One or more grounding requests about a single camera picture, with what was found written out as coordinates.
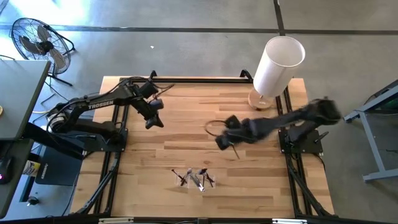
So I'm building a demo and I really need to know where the grey desk top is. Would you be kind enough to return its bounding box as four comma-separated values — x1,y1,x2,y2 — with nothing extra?
0,60,52,141

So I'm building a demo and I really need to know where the grey metal side table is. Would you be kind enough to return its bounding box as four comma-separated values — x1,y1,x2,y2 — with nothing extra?
343,79,398,183

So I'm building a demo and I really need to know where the black floor fan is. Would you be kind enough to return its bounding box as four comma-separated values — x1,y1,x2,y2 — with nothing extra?
11,17,76,87

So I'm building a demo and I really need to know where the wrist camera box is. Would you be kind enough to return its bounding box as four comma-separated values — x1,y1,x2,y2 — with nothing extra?
225,114,241,129
149,98,165,110

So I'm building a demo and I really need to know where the white shade wooden base lamp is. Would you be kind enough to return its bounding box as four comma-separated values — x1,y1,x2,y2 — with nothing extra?
248,35,306,110

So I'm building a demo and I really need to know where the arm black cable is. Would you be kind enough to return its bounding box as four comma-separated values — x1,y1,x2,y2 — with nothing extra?
149,83,175,103
204,119,229,138

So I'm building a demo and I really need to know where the black computer mouse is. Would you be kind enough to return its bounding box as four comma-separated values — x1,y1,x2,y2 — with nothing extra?
0,157,14,184

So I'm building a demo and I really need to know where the black computer case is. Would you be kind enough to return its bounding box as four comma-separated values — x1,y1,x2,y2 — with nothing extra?
35,142,94,187

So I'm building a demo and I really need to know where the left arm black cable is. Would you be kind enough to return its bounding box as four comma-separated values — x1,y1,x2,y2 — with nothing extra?
149,83,175,103

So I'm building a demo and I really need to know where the black floor cable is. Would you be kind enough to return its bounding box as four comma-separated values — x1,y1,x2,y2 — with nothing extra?
32,77,100,124

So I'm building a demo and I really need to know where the yellow white label box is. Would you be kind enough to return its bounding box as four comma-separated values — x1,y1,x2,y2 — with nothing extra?
23,160,41,177

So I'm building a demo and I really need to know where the clear plastic container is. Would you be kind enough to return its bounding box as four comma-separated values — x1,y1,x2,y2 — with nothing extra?
173,172,216,192

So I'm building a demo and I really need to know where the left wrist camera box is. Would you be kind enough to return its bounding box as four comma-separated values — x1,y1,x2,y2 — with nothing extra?
149,98,165,110

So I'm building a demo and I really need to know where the dark desk with mouse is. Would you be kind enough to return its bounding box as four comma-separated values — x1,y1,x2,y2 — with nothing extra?
0,138,34,218

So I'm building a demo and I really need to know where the black aluminium table frame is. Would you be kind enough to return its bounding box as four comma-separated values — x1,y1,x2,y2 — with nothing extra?
74,70,335,218

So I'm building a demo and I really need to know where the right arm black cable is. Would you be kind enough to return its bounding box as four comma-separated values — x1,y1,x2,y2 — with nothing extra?
204,119,229,138

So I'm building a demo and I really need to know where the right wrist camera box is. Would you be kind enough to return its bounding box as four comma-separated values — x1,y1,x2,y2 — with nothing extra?
225,114,241,129

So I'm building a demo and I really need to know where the silver edge bracket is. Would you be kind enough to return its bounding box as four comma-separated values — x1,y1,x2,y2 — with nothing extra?
272,218,308,224
98,217,134,224

